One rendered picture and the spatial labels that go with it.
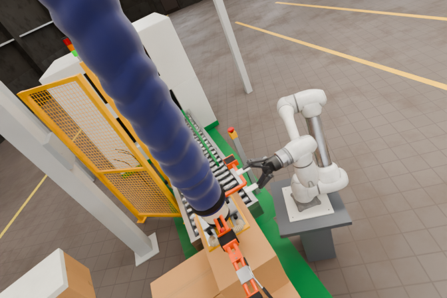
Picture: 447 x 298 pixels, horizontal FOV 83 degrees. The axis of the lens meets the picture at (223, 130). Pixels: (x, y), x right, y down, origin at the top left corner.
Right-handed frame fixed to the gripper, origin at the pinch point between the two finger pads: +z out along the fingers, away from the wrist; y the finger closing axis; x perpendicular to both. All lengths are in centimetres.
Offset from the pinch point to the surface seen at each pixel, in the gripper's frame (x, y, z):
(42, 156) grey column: 126, -10, 125
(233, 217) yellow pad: 20, 45, 13
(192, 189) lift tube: 16.5, 3.2, 24.3
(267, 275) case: -6, 78, 12
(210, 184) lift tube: 16.7, 6.6, 14.7
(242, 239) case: 15, 64, 15
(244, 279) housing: -23.0, 32.9, 22.0
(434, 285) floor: -40, 158, -93
